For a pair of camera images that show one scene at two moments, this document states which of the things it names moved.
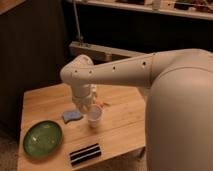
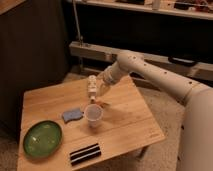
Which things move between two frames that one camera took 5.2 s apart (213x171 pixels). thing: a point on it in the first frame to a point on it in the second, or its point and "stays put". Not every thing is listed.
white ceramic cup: [94, 112] stays put
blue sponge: [68, 115] stays put
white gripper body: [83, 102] to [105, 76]
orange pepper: [102, 104] stays put
